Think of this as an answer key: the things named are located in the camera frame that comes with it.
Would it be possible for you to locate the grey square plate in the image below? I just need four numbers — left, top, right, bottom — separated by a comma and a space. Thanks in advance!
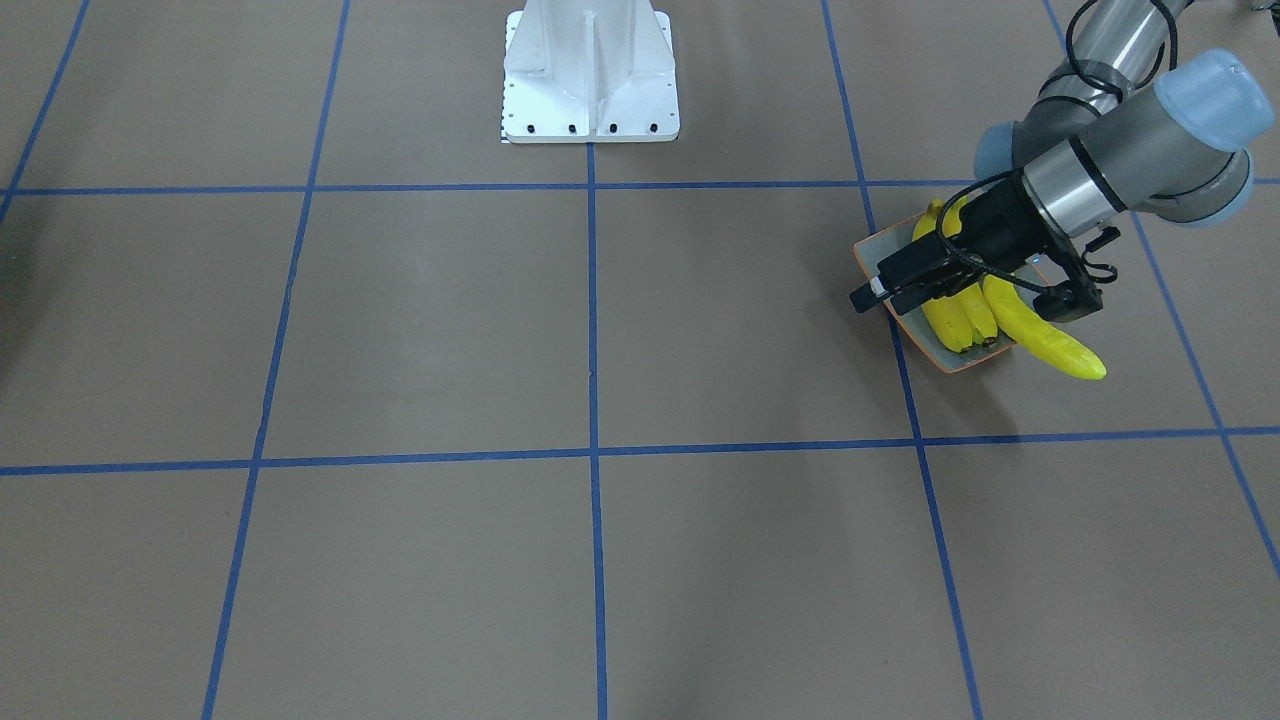
852, 210, 1053, 375

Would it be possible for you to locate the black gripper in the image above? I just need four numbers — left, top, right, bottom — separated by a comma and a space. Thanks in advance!
849, 176, 1064, 315

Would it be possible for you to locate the white pedestal column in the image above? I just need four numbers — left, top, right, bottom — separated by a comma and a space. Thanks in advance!
500, 1, 681, 143

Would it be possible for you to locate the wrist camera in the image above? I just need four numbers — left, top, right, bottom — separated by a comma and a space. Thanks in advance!
1032, 225, 1121, 323

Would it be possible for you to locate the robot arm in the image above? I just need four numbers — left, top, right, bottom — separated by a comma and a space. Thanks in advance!
850, 1, 1277, 323

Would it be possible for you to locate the yellow banana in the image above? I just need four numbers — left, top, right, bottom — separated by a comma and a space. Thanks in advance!
911, 199, 974, 354
982, 275, 1107, 380
940, 196, 998, 354

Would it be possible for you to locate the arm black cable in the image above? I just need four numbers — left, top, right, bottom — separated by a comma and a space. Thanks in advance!
936, 0, 1181, 301

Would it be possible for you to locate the yellow banana back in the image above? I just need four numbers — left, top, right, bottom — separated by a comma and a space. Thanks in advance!
982, 275, 1107, 380

